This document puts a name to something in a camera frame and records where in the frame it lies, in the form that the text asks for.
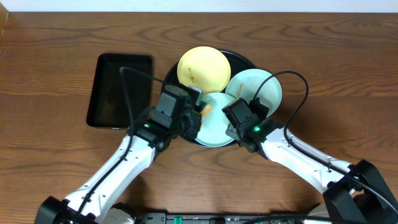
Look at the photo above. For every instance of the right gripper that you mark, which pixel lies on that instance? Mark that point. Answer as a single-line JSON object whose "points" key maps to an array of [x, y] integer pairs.
{"points": [[231, 133]]}

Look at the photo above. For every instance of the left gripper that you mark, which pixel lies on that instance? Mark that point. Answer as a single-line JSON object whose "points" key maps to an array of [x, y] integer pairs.
{"points": [[193, 101]]}

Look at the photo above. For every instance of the light blue plate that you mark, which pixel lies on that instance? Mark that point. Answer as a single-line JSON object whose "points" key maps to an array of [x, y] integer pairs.
{"points": [[214, 124]]}

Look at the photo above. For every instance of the yellow green sponge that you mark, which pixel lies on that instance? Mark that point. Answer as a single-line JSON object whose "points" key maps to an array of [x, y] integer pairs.
{"points": [[205, 108]]}

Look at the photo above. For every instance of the pale green plate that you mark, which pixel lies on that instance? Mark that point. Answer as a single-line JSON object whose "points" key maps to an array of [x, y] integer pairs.
{"points": [[246, 83]]}

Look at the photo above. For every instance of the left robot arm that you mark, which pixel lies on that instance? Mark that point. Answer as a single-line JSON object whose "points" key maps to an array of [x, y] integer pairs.
{"points": [[150, 135]]}

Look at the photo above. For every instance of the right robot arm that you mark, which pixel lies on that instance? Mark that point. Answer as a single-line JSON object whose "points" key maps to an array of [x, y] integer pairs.
{"points": [[353, 193]]}

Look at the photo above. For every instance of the black rectangular tray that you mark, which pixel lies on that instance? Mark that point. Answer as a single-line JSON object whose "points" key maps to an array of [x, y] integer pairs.
{"points": [[107, 107]]}

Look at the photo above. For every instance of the yellow plate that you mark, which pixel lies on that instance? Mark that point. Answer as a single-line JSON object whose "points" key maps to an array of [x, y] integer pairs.
{"points": [[204, 67]]}

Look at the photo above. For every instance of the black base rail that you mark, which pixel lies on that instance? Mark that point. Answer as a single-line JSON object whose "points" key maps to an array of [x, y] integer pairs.
{"points": [[123, 213]]}

